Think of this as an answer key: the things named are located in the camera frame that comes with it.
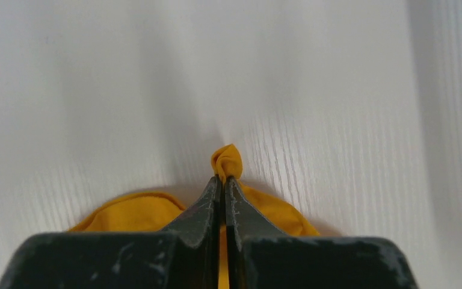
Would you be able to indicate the yellow t-shirt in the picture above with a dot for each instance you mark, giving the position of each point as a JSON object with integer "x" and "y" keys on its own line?
{"x": 135, "y": 215}

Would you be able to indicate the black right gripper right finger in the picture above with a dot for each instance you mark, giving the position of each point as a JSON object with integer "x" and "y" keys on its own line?
{"x": 260, "y": 255}

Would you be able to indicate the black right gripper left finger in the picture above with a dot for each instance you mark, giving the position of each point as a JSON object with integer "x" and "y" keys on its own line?
{"x": 183, "y": 254}

